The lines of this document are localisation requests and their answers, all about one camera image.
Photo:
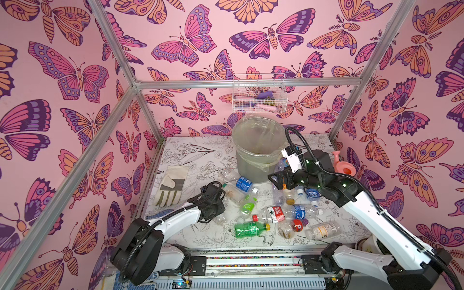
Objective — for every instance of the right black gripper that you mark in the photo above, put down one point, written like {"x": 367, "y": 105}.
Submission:
{"x": 281, "y": 177}

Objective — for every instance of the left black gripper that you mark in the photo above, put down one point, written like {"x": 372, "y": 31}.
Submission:
{"x": 221, "y": 209}

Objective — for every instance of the blue label bottle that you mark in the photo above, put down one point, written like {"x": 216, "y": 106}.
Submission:
{"x": 281, "y": 166}
{"x": 301, "y": 211}
{"x": 246, "y": 185}

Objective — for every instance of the clear white label bottle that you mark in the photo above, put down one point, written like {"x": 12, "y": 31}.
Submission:
{"x": 323, "y": 231}

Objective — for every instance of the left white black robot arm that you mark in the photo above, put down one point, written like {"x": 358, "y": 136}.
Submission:
{"x": 143, "y": 249}

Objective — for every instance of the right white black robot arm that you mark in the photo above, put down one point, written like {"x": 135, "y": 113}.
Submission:
{"x": 410, "y": 264}

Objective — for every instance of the grey mesh waste bin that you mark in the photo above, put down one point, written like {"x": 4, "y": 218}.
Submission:
{"x": 258, "y": 142}

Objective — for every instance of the purple label clear bottle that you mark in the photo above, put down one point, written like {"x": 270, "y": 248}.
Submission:
{"x": 278, "y": 196}

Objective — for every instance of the orange label bottle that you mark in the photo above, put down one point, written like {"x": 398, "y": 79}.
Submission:
{"x": 289, "y": 196}

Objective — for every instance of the clear green cap bottle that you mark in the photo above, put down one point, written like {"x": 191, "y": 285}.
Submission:
{"x": 233, "y": 193}

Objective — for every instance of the red white label bottle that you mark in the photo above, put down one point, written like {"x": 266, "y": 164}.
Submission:
{"x": 270, "y": 215}

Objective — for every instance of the lime green label bottle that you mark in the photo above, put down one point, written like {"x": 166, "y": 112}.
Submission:
{"x": 247, "y": 206}

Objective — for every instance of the beige grey work glove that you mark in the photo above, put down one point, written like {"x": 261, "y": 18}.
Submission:
{"x": 170, "y": 189}

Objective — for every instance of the green plastic bottle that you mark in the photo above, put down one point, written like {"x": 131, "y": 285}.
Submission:
{"x": 250, "y": 229}

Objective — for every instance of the round red label bottle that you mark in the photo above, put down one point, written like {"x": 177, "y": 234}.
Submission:
{"x": 288, "y": 228}

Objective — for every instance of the pink plastic watering can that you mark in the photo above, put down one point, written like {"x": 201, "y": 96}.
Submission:
{"x": 343, "y": 167}

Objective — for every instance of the potted green plant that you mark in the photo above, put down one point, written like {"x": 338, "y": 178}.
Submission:
{"x": 368, "y": 244}

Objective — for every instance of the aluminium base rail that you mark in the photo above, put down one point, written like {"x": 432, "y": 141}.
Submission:
{"x": 275, "y": 269}

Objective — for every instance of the white wire wall basket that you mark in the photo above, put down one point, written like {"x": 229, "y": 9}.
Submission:
{"x": 259, "y": 95}

